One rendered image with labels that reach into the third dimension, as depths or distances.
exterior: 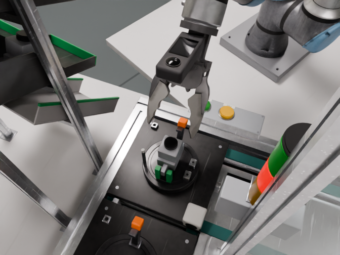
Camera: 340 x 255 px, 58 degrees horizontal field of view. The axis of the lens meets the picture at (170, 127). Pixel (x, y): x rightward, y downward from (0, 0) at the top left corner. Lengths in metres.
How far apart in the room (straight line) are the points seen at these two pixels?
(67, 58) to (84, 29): 1.99
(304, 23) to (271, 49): 0.19
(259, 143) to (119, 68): 1.63
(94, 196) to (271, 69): 0.71
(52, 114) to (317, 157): 0.52
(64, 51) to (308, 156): 0.58
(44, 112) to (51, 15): 2.30
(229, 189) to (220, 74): 0.69
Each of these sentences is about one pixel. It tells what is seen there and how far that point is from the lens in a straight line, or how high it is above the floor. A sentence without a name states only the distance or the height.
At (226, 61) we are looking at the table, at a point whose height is 0.86.
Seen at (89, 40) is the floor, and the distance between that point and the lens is 2.58.
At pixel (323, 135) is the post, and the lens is 0.23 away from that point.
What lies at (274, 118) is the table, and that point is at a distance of 1.03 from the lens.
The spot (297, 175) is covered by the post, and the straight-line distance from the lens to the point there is 0.28.
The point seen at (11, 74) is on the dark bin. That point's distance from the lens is 0.54.
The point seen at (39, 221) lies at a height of 0.86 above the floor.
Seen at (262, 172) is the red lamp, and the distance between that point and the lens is 0.38.
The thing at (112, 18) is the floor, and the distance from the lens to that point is 2.73.
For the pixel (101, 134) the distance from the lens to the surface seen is 0.97.
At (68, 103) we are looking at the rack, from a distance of 0.62.
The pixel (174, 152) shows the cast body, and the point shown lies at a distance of 0.66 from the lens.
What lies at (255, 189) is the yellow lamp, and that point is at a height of 1.30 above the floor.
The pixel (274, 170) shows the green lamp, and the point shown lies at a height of 1.37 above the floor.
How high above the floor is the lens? 1.67
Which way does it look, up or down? 58 degrees down
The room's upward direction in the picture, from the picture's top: straight up
